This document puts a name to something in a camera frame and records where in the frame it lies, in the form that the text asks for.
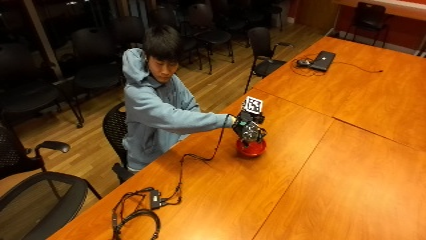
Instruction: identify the red bowl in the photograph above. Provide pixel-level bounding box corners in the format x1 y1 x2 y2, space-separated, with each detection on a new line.
235 138 268 159

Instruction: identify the black plastic armchair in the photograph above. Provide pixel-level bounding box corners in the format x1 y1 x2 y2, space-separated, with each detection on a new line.
243 26 295 95

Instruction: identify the black laptop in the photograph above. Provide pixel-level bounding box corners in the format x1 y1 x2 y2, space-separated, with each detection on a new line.
309 50 337 73

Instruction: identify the black hub box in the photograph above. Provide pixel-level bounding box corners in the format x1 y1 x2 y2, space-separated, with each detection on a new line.
149 189 164 211

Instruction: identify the black armless chair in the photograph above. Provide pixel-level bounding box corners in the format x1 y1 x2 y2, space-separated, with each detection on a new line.
345 1 390 48

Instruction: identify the white marker cube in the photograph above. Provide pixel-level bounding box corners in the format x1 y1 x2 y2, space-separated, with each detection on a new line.
243 95 265 115

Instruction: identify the black glove cable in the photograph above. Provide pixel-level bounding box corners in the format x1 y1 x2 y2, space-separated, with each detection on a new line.
160 113 233 206

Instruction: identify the black mesh-back chair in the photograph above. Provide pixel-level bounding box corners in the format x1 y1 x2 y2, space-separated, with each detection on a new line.
102 101 136 185

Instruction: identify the person in light blue hoodie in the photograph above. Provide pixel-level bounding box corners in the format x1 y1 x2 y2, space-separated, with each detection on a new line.
120 24 239 173

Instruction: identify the thin black laptop cable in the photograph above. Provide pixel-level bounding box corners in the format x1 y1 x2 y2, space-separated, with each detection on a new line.
289 54 385 78

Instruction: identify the black mesh armchair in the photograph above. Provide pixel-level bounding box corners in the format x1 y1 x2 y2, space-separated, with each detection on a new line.
0 123 72 181
0 171 104 240

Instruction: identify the group of black chairs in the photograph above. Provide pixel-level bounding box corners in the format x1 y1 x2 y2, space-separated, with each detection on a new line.
0 0 285 129

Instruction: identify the black looped cable bundle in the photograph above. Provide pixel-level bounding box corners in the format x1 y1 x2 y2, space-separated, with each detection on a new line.
111 187 163 240

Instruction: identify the white-topped red counter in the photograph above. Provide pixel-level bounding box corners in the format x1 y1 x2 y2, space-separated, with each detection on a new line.
326 0 426 57

